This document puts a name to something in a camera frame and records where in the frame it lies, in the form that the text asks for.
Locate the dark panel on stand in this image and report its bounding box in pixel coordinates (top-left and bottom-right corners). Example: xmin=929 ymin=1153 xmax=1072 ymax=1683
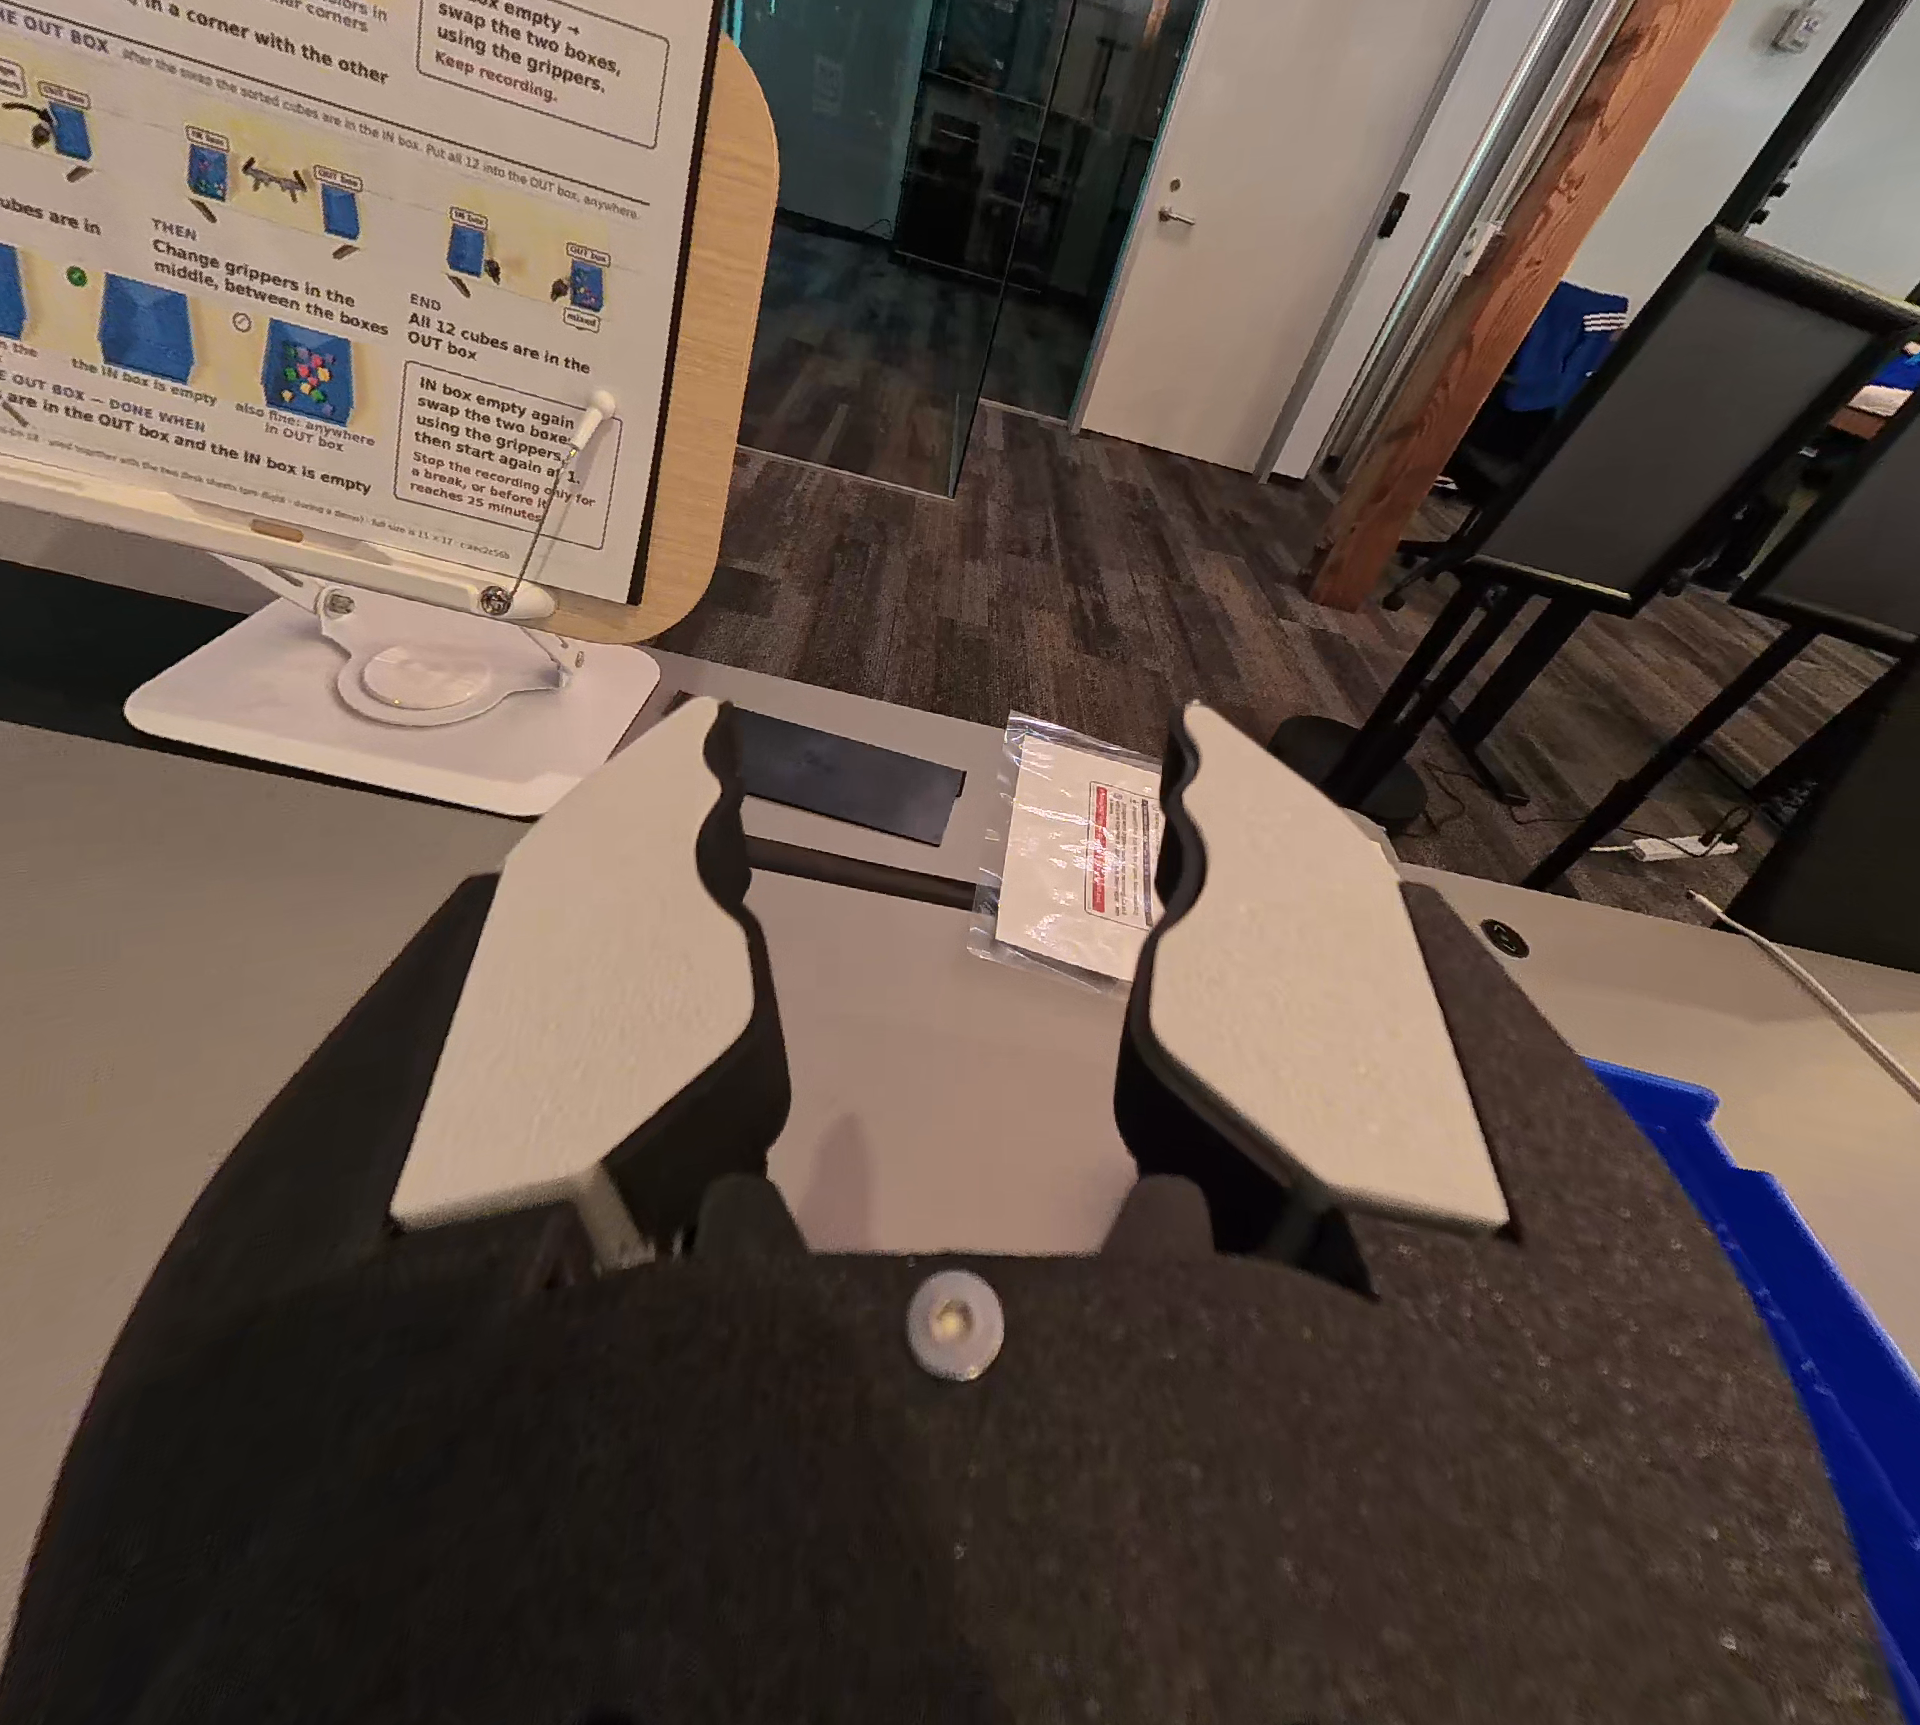
xmin=1746 ymin=404 xmax=1920 ymax=647

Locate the blue plastic bin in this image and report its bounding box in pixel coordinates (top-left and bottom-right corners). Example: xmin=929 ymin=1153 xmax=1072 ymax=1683
xmin=1582 ymin=1056 xmax=1920 ymax=1698

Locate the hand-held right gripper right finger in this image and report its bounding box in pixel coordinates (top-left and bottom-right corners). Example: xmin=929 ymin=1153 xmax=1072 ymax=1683
xmin=1112 ymin=702 xmax=1512 ymax=1256

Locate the laminated paper sheet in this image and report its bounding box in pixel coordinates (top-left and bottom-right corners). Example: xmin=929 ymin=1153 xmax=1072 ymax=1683
xmin=966 ymin=713 xmax=1187 ymax=998

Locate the metal storage shelf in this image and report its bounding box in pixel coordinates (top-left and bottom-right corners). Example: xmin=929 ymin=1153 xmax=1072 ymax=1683
xmin=896 ymin=0 xmax=1097 ymax=286

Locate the black round base table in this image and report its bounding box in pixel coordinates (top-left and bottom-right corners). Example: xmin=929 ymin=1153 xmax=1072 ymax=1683
xmin=1274 ymin=555 xmax=1592 ymax=826

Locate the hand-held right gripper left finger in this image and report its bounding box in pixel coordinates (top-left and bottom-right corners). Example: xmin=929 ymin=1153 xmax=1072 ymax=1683
xmin=390 ymin=697 xmax=792 ymax=1269

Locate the dark computer monitor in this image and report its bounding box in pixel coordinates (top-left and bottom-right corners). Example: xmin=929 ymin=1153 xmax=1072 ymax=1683
xmin=1461 ymin=233 xmax=1920 ymax=616

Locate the black office chair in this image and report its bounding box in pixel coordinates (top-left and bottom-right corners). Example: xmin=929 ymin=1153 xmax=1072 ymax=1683
xmin=1402 ymin=404 xmax=1547 ymax=603

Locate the blue jacket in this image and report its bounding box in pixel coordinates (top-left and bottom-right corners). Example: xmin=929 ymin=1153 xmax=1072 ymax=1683
xmin=1504 ymin=283 xmax=1629 ymax=414

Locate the wooden post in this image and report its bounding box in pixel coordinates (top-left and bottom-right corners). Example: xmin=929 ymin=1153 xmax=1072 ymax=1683
xmin=1304 ymin=0 xmax=1862 ymax=608

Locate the white cable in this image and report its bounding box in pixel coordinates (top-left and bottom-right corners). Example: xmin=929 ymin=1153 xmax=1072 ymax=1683
xmin=1686 ymin=893 xmax=1920 ymax=1104

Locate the illustrated instruction sheet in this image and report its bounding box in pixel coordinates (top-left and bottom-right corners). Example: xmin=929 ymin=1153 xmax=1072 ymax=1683
xmin=0 ymin=0 xmax=751 ymax=605

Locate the white door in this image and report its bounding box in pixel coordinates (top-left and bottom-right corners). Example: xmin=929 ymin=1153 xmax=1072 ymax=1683
xmin=1072 ymin=0 xmax=1578 ymax=482

